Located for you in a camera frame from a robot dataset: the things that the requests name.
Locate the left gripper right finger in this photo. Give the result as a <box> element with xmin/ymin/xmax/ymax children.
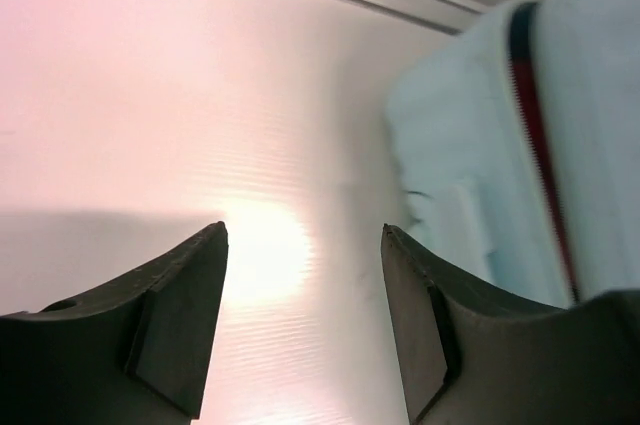
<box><xmin>381</xmin><ymin>225</ymin><xmax>639</xmax><ymax>424</ymax></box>

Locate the light blue hardshell suitcase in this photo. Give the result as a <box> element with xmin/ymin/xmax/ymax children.
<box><xmin>386</xmin><ymin>0</ymin><xmax>639</xmax><ymax>307</ymax></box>

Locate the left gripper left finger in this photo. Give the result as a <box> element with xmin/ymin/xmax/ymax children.
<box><xmin>1</xmin><ymin>222</ymin><xmax>229</xmax><ymax>424</ymax></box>

